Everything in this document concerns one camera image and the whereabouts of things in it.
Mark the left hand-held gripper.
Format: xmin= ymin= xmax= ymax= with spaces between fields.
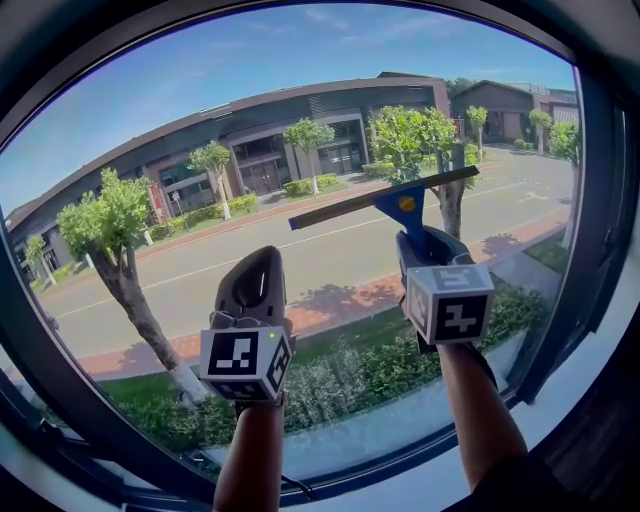
xmin=198 ymin=245 xmax=298 ymax=404

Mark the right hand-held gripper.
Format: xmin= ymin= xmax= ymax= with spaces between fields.
xmin=395 ymin=226 xmax=496 ymax=356

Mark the blue squeegee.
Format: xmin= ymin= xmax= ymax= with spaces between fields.
xmin=288 ymin=165 xmax=481 ymax=261

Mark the large window glass pane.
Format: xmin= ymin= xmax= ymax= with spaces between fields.
xmin=0 ymin=4 xmax=584 ymax=484

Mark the person's right forearm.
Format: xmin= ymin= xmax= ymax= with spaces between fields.
xmin=437 ymin=342 xmax=529 ymax=494

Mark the green hedge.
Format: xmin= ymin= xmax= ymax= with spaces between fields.
xmin=114 ymin=287 xmax=549 ymax=451

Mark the red vertical banner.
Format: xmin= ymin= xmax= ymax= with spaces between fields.
xmin=148 ymin=182 xmax=169 ymax=225

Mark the small brown building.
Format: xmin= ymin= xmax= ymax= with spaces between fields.
xmin=449 ymin=79 xmax=581 ymax=144

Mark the dark brown building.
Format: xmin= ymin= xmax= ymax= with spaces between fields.
xmin=4 ymin=71 xmax=451 ymax=281

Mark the white window sill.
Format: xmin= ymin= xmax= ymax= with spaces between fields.
xmin=0 ymin=259 xmax=640 ymax=512

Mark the person's black sleeve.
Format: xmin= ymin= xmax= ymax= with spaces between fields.
xmin=469 ymin=454 xmax=566 ymax=512

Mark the black cable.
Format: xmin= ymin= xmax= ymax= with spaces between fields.
xmin=279 ymin=474 xmax=317 ymax=502
xmin=468 ymin=343 xmax=500 ymax=392

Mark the window with dark frame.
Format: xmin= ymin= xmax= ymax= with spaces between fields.
xmin=0 ymin=0 xmax=640 ymax=512

